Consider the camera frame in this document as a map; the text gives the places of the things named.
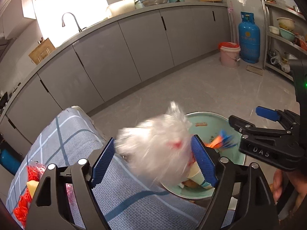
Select wooden cutting board left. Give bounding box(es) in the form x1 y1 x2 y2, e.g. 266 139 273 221
29 38 56 65

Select black wok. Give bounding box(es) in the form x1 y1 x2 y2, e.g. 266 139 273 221
0 92 8 110

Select white plastic container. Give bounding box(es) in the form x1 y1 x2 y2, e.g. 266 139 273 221
106 0 135 18

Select person right hand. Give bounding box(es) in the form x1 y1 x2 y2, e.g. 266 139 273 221
272 169 306 202

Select pink cellophane bag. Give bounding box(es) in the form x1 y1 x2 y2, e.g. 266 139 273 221
27 160 46 174

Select grey kitchen cabinets counter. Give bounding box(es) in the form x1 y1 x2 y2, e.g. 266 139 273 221
1 3 230 145

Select blue plaid tablecloth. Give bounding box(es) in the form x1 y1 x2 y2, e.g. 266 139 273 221
4 108 205 229

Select metal shelf rack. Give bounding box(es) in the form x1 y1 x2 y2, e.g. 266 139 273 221
261 0 306 80

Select green round trash basin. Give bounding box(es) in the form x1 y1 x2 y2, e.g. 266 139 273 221
160 111 247 200

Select upper wall cabinets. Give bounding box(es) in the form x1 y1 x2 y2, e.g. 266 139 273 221
1 0 36 39

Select striped paper cup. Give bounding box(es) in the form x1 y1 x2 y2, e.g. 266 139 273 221
187 161 212 190

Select white plastic bag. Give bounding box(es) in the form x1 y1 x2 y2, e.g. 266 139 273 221
115 101 195 185

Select orange blue snack wrapper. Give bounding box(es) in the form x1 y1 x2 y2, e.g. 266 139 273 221
205 130 237 150

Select chrome sink faucet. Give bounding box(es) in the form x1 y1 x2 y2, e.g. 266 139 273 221
61 12 86 33

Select yellow sponge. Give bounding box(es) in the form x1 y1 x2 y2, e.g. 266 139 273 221
26 180 39 198

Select pink mop handle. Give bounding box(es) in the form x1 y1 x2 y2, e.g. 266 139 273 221
228 1 237 43

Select pink bucket red lid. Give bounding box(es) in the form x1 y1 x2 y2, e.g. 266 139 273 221
219 42 241 69

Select blue gas cylinder under counter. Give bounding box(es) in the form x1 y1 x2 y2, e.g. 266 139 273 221
0 135 23 175

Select red foam fruit net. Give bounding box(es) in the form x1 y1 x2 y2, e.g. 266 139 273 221
13 167 41 228

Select blue gas cylinder right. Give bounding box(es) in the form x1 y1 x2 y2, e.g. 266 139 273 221
238 12 260 64

